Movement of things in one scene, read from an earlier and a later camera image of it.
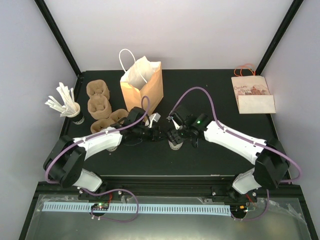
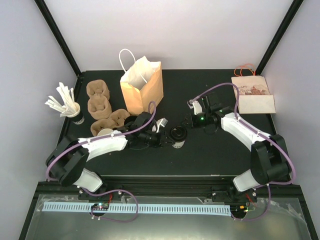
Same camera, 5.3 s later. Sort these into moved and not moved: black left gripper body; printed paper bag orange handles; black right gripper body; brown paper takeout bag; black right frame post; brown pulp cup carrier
Moved: black right gripper body; black left gripper body
Not moved: black right frame post; printed paper bag orange handles; brown pulp cup carrier; brown paper takeout bag
